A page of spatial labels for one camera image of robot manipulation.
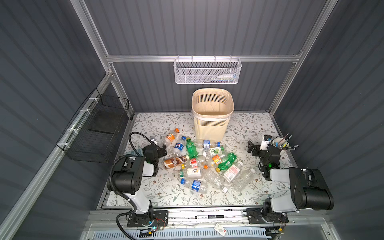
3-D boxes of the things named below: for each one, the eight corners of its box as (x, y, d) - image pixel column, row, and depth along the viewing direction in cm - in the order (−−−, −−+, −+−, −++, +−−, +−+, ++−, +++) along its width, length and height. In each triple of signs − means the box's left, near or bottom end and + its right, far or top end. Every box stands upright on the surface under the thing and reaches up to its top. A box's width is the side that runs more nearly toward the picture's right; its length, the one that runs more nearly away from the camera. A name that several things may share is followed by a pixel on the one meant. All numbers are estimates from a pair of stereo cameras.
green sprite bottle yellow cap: (189, 160, 95) (189, 157, 92) (185, 141, 105) (184, 137, 101) (198, 158, 96) (198, 155, 92) (193, 139, 105) (192, 136, 102)
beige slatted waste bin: (192, 145, 103) (191, 116, 80) (192, 119, 119) (192, 88, 96) (229, 145, 103) (239, 116, 80) (224, 119, 119) (231, 88, 96)
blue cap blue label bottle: (180, 184, 86) (179, 181, 82) (183, 177, 89) (183, 173, 85) (205, 196, 82) (206, 194, 78) (208, 188, 85) (209, 185, 81)
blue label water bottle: (197, 151, 100) (198, 147, 95) (196, 145, 103) (196, 140, 99) (219, 148, 102) (221, 143, 97) (217, 142, 105) (218, 137, 100)
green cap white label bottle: (180, 178, 88) (179, 175, 83) (180, 171, 90) (179, 167, 86) (204, 178, 88) (204, 175, 83) (203, 171, 90) (204, 167, 86)
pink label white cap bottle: (222, 177, 88) (223, 175, 85) (236, 161, 95) (237, 158, 92) (230, 184, 86) (231, 182, 82) (243, 167, 92) (245, 164, 89)
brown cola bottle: (166, 171, 91) (165, 168, 87) (163, 165, 93) (162, 161, 89) (189, 161, 95) (189, 157, 91) (186, 155, 98) (185, 151, 94)
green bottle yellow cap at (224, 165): (221, 175, 89) (221, 173, 86) (215, 170, 91) (215, 168, 88) (236, 159, 96) (237, 156, 93) (230, 154, 98) (231, 152, 95)
